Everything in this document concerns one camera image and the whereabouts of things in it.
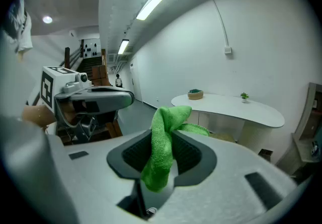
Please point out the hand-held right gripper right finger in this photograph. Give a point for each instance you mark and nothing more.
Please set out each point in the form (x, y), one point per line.
(226, 192)

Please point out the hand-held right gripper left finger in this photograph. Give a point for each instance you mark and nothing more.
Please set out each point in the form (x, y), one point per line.
(100, 180)

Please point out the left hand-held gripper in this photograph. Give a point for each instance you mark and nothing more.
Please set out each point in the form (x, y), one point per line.
(49, 87)

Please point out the green cloth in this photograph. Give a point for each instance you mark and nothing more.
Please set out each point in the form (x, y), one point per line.
(161, 147)

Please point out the person's left forearm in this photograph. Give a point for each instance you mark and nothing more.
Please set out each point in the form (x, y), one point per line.
(35, 114)

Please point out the white oval table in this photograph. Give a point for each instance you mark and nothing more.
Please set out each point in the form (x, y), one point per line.
(226, 108)

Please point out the white door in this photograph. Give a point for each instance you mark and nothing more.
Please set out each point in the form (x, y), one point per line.
(135, 82)

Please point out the dark wooden staircase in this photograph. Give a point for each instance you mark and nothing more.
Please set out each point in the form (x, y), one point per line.
(98, 72)

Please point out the small black box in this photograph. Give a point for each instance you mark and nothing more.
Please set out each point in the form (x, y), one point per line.
(266, 155)

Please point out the white panel with black dots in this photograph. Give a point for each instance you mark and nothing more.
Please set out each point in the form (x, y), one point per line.
(90, 48)

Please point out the round woven basket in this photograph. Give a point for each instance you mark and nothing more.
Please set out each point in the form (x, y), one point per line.
(195, 96)

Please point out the dark green pouch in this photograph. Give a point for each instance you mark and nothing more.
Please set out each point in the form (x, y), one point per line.
(195, 90)

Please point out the grey shelf unit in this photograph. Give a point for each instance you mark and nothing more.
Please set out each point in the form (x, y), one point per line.
(302, 140)

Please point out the small potted green plant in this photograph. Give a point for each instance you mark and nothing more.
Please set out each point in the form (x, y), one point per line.
(244, 96)

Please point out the round ceiling light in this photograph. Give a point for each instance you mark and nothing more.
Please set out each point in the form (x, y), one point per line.
(47, 19)

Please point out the person's black and white shirt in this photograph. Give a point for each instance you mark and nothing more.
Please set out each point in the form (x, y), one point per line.
(25, 39)

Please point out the white junction box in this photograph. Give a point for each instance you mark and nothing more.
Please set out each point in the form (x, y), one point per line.
(228, 50)

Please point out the white wall conduit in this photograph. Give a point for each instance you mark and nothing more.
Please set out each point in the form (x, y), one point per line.
(221, 16)

